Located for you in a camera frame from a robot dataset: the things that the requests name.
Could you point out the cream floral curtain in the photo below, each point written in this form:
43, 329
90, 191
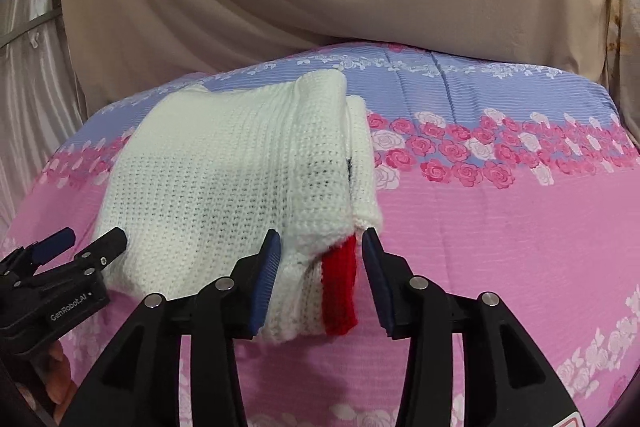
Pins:
625, 32

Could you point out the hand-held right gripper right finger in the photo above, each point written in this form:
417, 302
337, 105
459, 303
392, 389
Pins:
380, 292

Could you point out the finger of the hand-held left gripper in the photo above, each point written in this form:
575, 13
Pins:
55, 241
107, 244

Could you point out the white red navy knit sweater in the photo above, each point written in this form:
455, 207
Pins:
200, 187

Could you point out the silver satin curtain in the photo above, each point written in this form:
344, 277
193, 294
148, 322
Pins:
30, 117

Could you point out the pink floral bed sheet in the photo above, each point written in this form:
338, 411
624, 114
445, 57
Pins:
500, 232

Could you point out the person's left hand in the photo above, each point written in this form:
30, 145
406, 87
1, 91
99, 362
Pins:
57, 374

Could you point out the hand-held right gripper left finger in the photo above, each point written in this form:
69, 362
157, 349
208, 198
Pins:
265, 287

